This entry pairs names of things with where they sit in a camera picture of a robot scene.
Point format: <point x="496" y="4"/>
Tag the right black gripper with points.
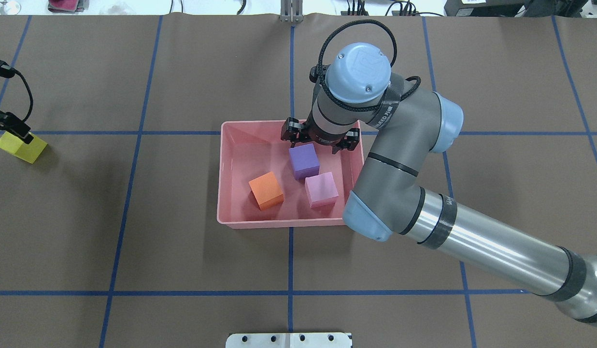
<point x="327" y="138"/>

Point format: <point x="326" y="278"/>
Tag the grey and pink cloth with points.
<point x="67" y="6"/>

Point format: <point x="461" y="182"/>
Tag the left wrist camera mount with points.
<point x="6" y="71"/>

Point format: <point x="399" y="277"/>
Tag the pink plastic bin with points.
<point x="249" y="149"/>

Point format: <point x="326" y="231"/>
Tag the purple foam block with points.
<point x="304" y="161"/>

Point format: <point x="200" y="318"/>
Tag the orange foam block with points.
<point x="267" y="191"/>

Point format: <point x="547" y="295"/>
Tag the yellow foam block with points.
<point x="18" y="148"/>

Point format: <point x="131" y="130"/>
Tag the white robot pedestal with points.
<point x="290" y="340"/>

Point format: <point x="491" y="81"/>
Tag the aluminium frame post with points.
<point x="291" y="11"/>

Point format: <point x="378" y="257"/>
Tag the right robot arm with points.
<point x="387" y="198"/>

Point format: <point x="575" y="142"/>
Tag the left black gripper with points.
<point x="8" y="123"/>

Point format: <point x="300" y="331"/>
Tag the pink foam block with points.
<point x="321" y="190"/>

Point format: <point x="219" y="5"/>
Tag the black box with label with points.
<point x="483" y="8"/>

